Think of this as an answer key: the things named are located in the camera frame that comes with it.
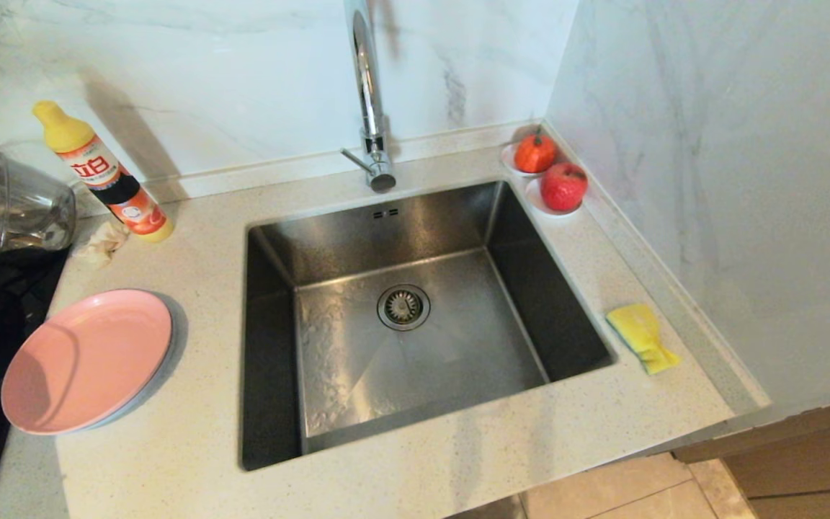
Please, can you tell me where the yellow green sponge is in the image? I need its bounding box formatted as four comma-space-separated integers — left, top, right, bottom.
605, 303, 682, 375

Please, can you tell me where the grey plate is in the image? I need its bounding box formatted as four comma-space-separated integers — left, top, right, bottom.
76, 292, 179, 433

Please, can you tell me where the orange dish soap bottle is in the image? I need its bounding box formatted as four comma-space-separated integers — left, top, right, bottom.
32, 100, 174, 244

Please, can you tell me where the pink plate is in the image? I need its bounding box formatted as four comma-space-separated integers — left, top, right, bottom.
1, 288, 174, 435

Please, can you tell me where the stainless steel sink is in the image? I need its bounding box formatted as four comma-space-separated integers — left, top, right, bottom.
241, 180, 616, 472

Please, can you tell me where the metal drain strainer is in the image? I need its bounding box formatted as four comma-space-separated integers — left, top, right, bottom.
377, 283, 432, 332

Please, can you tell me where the small white dish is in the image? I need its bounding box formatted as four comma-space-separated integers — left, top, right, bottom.
525, 177, 583, 218
501, 141, 558, 177

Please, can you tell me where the orange toy pumpkin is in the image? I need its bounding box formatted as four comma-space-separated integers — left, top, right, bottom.
514, 128, 558, 174

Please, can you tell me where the red toy apple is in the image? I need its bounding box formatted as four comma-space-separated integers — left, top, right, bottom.
540, 163, 589, 213

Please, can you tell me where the chrome faucet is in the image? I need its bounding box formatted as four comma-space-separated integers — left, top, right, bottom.
340, 0, 398, 193

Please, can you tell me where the clear glass jug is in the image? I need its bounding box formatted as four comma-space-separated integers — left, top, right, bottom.
0, 150, 78, 253

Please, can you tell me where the wooden cabinet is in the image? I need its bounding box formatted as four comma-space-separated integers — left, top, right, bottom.
674, 389, 830, 519

